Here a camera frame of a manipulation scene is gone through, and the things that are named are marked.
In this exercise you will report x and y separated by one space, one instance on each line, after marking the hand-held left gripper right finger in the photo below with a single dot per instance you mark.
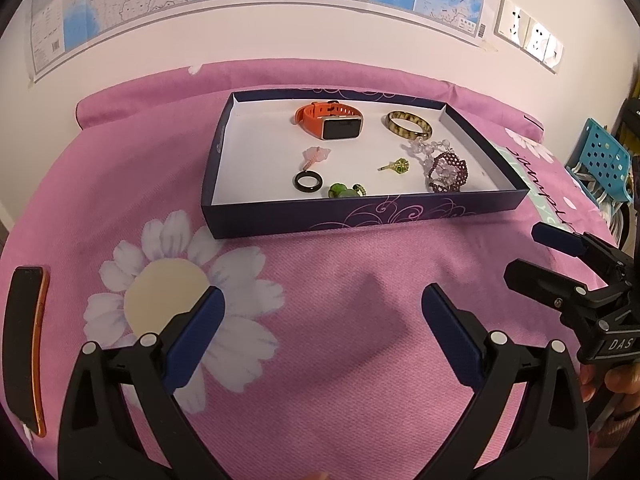
450 340

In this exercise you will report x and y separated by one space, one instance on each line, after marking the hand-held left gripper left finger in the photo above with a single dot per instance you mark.
195 340

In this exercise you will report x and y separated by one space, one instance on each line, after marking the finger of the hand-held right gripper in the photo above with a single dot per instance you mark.
555 237
535 277

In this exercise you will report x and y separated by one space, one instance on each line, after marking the gold green earring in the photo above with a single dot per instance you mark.
398 165

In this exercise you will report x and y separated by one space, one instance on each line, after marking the tortoiseshell bangle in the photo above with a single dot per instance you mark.
400 130

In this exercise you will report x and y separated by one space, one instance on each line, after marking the dark blue cardboard box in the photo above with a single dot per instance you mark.
260 160

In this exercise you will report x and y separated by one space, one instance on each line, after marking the pink hair clip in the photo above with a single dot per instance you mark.
317 154

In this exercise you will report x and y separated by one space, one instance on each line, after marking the orange smartwatch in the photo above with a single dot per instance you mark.
340 127

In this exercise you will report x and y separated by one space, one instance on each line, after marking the person's right forearm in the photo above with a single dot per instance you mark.
617 432

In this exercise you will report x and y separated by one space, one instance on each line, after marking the person's right hand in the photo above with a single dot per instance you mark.
625 380

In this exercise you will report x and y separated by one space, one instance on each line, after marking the blue perforated basket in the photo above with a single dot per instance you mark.
600 155

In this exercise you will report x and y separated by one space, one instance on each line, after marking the pink floral bedsheet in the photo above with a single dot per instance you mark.
325 300

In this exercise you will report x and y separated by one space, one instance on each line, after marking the black phone with orange edge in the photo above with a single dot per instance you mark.
22 350

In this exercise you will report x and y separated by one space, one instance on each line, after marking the white wall socket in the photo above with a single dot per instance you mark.
511 19
553 54
536 37

